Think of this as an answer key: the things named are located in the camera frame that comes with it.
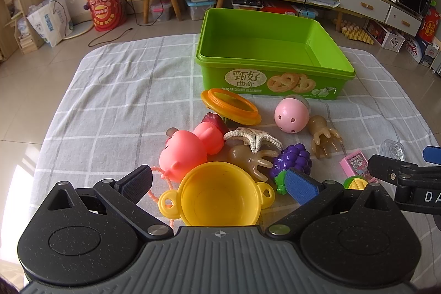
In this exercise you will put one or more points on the purple toy grapes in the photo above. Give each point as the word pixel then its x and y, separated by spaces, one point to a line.
pixel 293 156

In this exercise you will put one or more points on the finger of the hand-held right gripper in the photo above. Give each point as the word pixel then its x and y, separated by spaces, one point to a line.
pixel 433 154
pixel 386 166

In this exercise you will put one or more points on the red flat box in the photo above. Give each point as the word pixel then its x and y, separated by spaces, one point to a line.
pixel 286 9

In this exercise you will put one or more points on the clear plastic piece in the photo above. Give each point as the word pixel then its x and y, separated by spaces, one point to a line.
pixel 392 149

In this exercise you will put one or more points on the yellow toy pot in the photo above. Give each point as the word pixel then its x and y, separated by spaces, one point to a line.
pixel 213 194

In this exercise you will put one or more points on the pink capsule ball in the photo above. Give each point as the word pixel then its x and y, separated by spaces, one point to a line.
pixel 289 114

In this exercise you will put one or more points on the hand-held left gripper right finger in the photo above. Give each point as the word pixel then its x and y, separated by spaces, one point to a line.
pixel 301 189

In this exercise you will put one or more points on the yellow egg tray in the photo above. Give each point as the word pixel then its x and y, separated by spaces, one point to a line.
pixel 355 33

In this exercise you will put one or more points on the red printed bucket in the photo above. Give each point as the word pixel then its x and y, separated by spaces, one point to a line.
pixel 105 8

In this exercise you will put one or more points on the grey checked tablecloth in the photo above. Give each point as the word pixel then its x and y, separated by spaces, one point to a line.
pixel 120 90

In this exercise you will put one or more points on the pink pig toy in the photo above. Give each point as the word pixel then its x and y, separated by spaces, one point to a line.
pixel 186 152

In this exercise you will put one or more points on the yellow toy corn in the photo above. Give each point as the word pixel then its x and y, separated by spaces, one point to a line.
pixel 356 183

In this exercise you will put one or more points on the cream starfish toy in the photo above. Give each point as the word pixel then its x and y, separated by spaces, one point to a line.
pixel 255 139

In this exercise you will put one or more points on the red printed carton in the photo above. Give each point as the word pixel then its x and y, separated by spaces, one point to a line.
pixel 430 27

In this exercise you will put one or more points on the white paper bag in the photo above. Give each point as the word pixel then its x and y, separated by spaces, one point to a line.
pixel 48 23

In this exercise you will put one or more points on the blue white carton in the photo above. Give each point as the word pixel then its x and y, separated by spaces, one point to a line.
pixel 418 51

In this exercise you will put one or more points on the small pink toy box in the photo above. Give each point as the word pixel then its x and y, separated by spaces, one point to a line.
pixel 356 164

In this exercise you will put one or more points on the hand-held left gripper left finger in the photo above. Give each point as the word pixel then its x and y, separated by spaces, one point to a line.
pixel 136 185

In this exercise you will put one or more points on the small white drawer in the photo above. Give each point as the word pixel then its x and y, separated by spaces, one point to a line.
pixel 403 21

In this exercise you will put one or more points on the brown rubber octopus toy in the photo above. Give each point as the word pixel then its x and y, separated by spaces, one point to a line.
pixel 241 156
pixel 318 128

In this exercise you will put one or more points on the green plastic box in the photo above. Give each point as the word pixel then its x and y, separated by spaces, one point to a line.
pixel 275 39

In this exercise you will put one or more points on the dark red toy figure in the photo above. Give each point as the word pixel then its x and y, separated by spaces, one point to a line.
pixel 212 119

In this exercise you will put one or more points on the clear storage box pink contents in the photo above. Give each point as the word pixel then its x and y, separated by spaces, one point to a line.
pixel 161 9

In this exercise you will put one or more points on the blue lid storage box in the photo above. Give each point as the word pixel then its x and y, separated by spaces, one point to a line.
pixel 199 8

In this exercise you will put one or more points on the black lid storage box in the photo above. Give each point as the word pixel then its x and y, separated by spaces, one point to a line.
pixel 247 3

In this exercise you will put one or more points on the orange round lid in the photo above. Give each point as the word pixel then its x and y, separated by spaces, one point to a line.
pixel 246 116

